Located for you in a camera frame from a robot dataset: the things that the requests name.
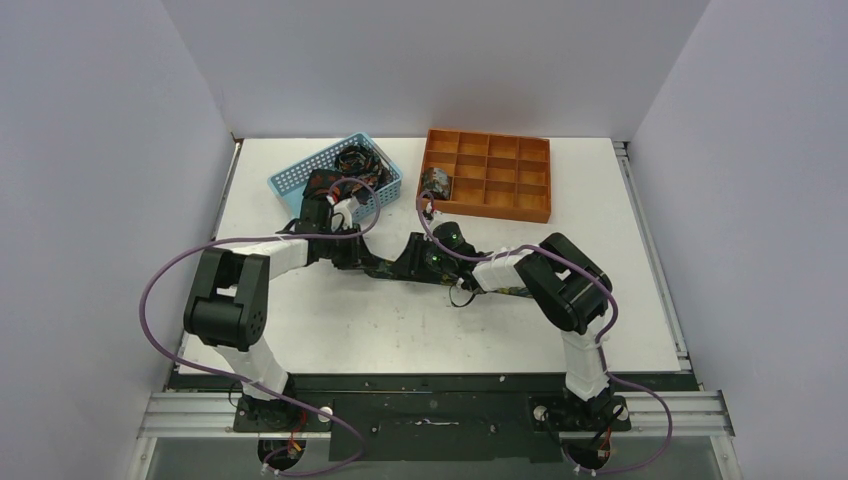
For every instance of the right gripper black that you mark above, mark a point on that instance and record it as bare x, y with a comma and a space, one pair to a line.
433, 201

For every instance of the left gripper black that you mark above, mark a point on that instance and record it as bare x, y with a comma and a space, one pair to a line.
358, 255

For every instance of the orange wooden compartment tray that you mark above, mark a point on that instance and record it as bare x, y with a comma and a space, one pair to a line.
494, 175

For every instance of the blue yellow floral tie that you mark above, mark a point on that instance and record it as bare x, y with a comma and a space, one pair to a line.
384, 271

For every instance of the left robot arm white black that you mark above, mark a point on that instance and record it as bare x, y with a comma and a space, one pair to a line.
227, 307

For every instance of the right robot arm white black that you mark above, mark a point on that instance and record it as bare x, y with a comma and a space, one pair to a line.
569, 288

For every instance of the rolled dark patterned tie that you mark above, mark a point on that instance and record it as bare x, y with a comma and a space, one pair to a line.
437, 182

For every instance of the black orange patterned tie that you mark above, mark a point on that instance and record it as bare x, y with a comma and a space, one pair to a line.
320, 184

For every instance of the dark patterned tie in basket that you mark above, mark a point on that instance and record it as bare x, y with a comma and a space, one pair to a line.
362, 162

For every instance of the blue plastic basket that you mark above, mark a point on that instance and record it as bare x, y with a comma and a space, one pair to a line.
289, 185

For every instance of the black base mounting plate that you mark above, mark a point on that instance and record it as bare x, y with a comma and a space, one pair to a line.
404, 417

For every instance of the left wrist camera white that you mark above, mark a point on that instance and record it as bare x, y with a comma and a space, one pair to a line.
342, 212

